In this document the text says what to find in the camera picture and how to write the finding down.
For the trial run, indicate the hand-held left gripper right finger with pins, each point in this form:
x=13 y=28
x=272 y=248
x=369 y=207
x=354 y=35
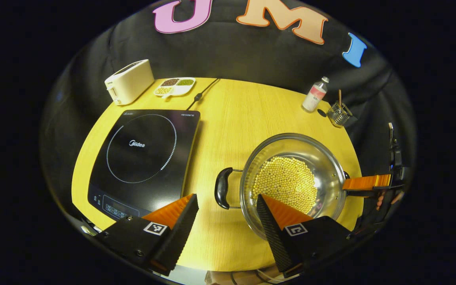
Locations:
x=273 y=233

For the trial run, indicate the white divided dish of beans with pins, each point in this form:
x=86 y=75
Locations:
x=174 y=88

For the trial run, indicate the black induction cooktop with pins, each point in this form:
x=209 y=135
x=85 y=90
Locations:
x=145 y=158

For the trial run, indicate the clear bottle with pink label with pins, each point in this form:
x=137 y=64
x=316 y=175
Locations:
x=314 y=97

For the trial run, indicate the white toaster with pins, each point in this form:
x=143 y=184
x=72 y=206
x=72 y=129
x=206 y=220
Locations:
x=131 y=83

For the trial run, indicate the pile of yellow soybeans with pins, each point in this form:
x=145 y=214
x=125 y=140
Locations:
x=283 y=182

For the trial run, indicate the small black bottle cap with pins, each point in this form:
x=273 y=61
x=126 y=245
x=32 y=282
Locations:
x=322 y=113

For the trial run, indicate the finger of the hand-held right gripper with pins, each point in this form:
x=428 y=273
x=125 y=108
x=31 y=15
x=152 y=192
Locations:
x=366 y=183

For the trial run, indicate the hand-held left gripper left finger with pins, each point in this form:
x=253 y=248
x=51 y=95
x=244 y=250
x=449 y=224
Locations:
x=180 y=229

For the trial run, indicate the black backdrop cloth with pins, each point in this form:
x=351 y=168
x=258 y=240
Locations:
x=251 y=55

